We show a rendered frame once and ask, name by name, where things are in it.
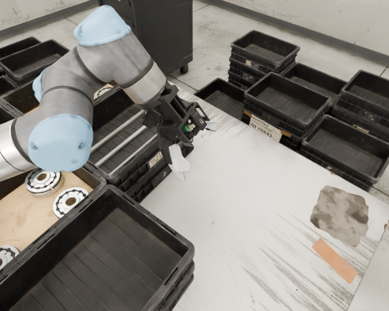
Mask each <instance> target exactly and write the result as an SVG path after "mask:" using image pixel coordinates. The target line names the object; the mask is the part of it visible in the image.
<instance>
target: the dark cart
mask: <svg viewBox="0 0 389 311"><path fill-rule="evenodd" d="M98 3H99V7H101V6H104V5H107V6H111V7H112V8H113V9H114V10H115V11H116V12H117V13H118V15H119V16H120V17H121V19H122V20H123V21H124V22H125V23H126V24H127V25H128V26H129V27H130V28H131V31H132V32H133V34H134V35H135V36H136V38H137V39H138V41H139V42H140V43H141V44H142V46H143V47H144V48H145V50H146V51H147V52H148V54H149V55H150V56H151V58H152V59H153V61H154V62H155V63H156V64H157V66H158V67H159V68H160V70H161V71H162V73H163V74H164V75H165V76H167V75H170V74H171V73H173V72H174V71H176V70H178V69H180V72H181V73H183V74H186V72H187V71H188V63H190V62H191V61H193V0H98Z"/></svg>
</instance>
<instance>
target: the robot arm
mask: <svg viewBox="0 0 389 311"><path fill-rule="evenodd" d="M73 33H74V35H75V37H76V39H77V40H78V42H79V43H78V44H77V45H76V46H75V47H74V48H73V49H72V50H70V51H69V52H68V53H67V54H66V55H64V56H63V57H61V58H60V59H59V60H58V61H56V62H55V63H54V64H52V65H51V66H49V67H47V68H45V69H44V70H43V71H42V72H41V75H40V76H38V77H37V78H36V79H35V80H34V82H33V90H34V92H35V97H36V98H37V100H38V101H39V102H40V104H39V108H38V109H37V110H36V111H34V112H31V113H29V114H26V115H24V116H21V117H18V118H15V119H13V120H11V121H8V122H6V123H3V124H0V181H3V180H6V179H8V178H11V177H13V176H16V175H19V174H21V173H25V172H27V171H29V170H33V169H34V168H38V167H39V168H42V169H43V170H46V171H49V172H55V173H59V172H60V171H66V172H72V171H74V170H77V169H79V168H80V167H82V166H83V165H84V164H85V163H86V162H87V160H88V158H89V156H90V150H91V145H92V142H93V129H92V127H93V107H94V94H95V93H96V92H97V91H99V90H100V89H101V88H103V87H104V86H106V85H107V84H108V83H110V81H112V80H115V82H116V83H117V84H118V85H119V86H120V87H121V88H122V89H123V90H124V91H125V93H126V94H127V95H128V96H129V97H130V98H131V100H132V101H133V102H134V103H135V104H138V105H139V106H140V107H141V108H142V109H143V110H148V111H147V112H146V113H145V114H144V117H143V119H144V120H143V122H142V124H143V125H144V126H146V127H147V128H149V129H151V128H152V127H153V126H156V127H157V131H156V132H157V136H158V144H159V150H160V152H161V154H162V156H163V157H164V159H165V161H166V162H167V163H168V165H169V167H170V168H171V169H172V171H173V172H174V174H176V176H177V177H178V178H179V179H181V180H182V181H185V176H184V171H189V170H190V163H189V161H187V160H186V159H185V158H184V157H183V156H182V152H181V149H180V146H179V145H178V144H174V145H173V143H172V141H170V140H177V141H181V142H182V143H183V144H184V145H185V146H191V147H193V144H192V143H191V141H192V140H193V138H194V136H196V135H197V134H198V133H199V131H200V130H201V131H203V130H204V129H206V130H209V131H217V129H216V128H215V126H214V124H219V122H217V121H212V120H210V119H209V117H208V116H207V115H206V113H205V112H204V111H203V109H202V108H201V106H200V105H199V104H198V102H183V101H182V100H181V99H180V98H179V96H178V95H177V93H178V92H179V89H178V88H177V86H176V85H170V83H169V82H168V81H167V80H166V77H165V75H164V74H163V73H162V71H161V70H160V68H159V67H158V66H157V64H156V63H155V62H154V61H153V59H152V58H151V56H150V55H149V54H148V52H147V51H146V50H145V48H144V47H143V46H142V44H141V43H140V42H139V41H138V39H137V38H136V36H135V35H134V34H133V32H132V31H131V28H130V27H129V26H128V25H127V24H126V23H125V22H124V21H123V20H122V19H121V17H120V16H119V15H118V13H117V12H116V11H115V10H114V9H113V8H112V7H111V6H107V5H104V6H101V7H99V8H98V9H96V10H95V11H94V12H92V13H91V14H90V15H89V16H87V18H86V19H84V20H83V21H82V22H81V23H80V24H79V25H78V26H77V27H76V28H75V29H74V32H73ZM196 108H199V109H200V110H201V112H202V113H203V114H204V116H201V115H200V114H199V112H198V111H197V110H196Z"/></svg>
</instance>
